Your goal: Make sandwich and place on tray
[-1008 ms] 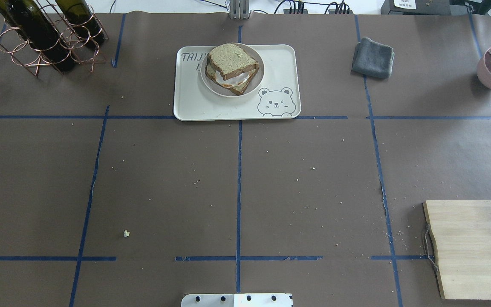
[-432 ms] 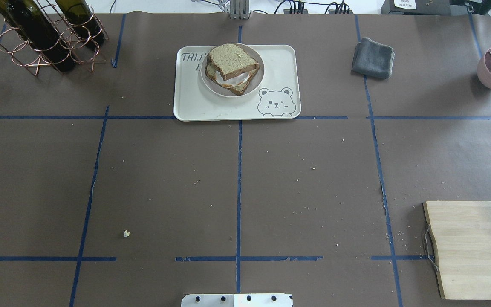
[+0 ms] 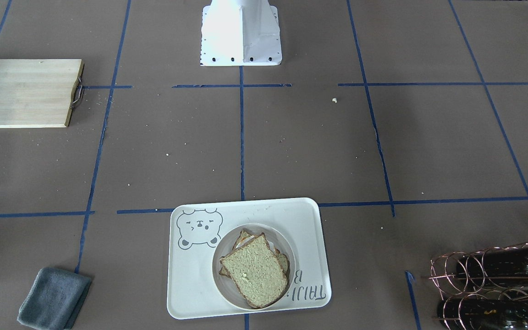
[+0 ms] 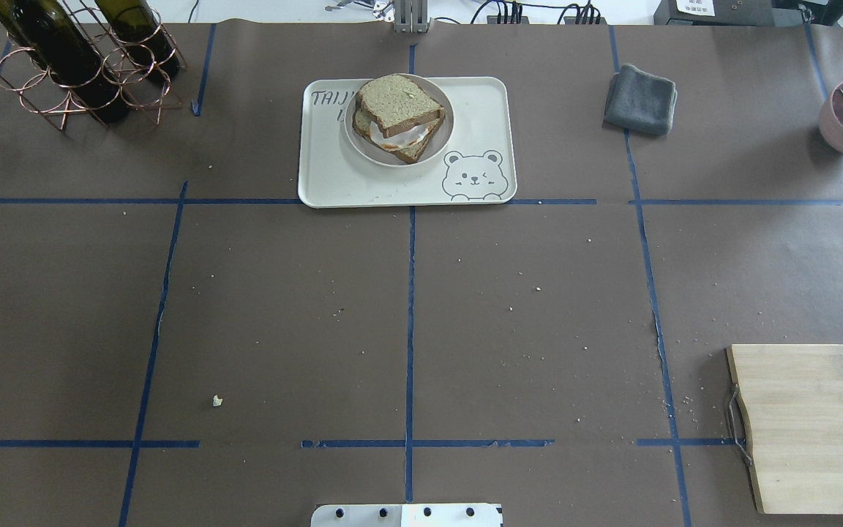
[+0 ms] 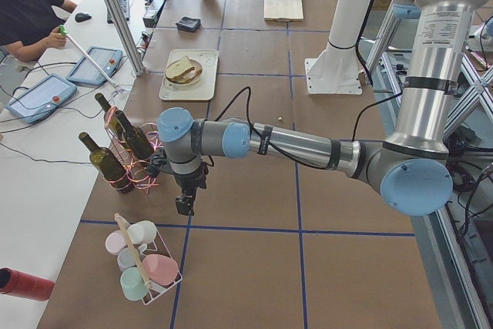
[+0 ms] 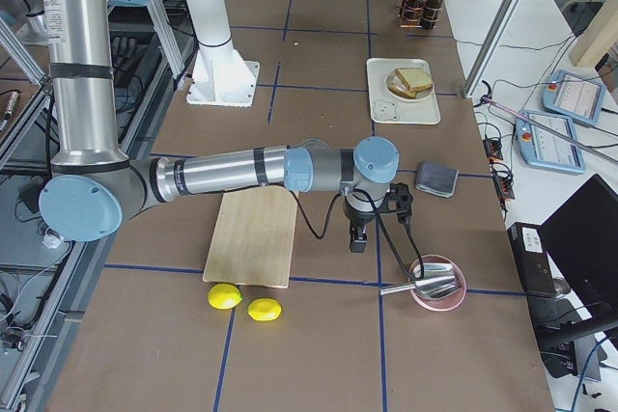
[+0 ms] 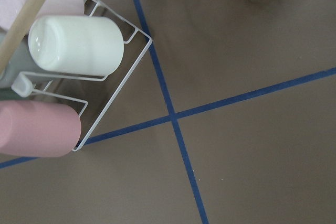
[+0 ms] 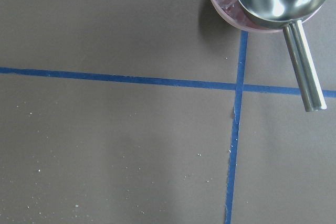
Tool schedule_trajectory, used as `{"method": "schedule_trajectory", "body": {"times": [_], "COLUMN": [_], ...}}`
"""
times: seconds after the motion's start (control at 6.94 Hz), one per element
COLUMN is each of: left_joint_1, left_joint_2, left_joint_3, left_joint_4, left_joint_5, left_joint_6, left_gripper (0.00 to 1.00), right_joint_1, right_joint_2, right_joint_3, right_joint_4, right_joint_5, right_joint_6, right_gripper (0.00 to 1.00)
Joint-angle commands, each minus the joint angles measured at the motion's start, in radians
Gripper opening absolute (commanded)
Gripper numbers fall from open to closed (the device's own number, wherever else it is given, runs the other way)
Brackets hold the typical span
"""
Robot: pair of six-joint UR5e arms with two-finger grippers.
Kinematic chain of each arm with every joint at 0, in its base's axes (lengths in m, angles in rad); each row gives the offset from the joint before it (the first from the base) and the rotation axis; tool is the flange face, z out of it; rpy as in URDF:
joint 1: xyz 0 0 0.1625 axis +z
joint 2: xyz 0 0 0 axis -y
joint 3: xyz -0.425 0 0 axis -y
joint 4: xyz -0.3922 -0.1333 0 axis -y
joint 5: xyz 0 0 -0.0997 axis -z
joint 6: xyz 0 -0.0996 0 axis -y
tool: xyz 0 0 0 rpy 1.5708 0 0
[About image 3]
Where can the grey folded cloth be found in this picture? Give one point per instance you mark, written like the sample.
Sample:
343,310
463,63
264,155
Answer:
55,300

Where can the copper wire bottle rack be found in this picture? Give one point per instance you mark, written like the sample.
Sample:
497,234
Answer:
482,290

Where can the bread slice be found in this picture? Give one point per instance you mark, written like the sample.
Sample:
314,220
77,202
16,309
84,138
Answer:
256,273
244,237

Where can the green wine bottle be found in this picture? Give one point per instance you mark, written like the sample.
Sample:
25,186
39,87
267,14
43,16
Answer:
473,313
504,268

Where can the middle green wine bottle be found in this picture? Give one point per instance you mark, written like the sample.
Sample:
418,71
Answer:
473,313

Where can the cream bear tray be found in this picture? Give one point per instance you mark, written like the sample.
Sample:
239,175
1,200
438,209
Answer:
196,230

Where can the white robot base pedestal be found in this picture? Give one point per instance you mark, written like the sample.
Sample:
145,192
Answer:
240,33

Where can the back green wine bottle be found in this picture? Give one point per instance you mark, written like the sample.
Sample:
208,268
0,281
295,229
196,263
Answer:
504,268

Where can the wooden cutting board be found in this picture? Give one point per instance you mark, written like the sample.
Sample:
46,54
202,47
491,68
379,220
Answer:
39,93

